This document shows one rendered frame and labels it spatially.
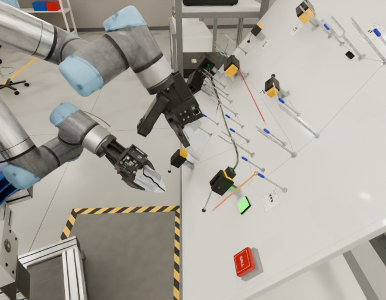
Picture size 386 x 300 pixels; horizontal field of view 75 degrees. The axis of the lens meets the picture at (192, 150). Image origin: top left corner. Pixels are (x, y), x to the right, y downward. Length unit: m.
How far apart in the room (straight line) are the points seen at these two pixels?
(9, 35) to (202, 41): 3.28
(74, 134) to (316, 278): 0.90
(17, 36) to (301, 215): 0.67
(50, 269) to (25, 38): 1.46
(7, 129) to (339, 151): 0.76
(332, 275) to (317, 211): 0.51
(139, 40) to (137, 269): 1.60
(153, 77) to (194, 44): 3.20
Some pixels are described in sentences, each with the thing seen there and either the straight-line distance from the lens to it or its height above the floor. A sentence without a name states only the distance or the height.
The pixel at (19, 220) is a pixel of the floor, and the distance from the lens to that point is 2.50.
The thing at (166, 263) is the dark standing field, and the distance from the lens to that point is 1.90.
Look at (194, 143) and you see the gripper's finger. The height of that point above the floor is 1.31.
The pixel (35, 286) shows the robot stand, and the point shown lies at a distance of 1.82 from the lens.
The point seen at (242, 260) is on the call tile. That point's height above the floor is 1.11.
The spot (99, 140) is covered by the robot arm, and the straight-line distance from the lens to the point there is 0.70.
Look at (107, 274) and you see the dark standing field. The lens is 1.94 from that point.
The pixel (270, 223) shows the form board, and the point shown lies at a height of 1.16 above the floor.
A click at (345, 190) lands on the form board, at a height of 1.31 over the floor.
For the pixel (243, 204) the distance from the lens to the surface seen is 0.74.
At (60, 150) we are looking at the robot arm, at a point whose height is 1.25.
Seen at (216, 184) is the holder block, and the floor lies 1.15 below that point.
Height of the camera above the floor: 1.67
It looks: 38 degrees down
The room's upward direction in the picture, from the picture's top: straight up
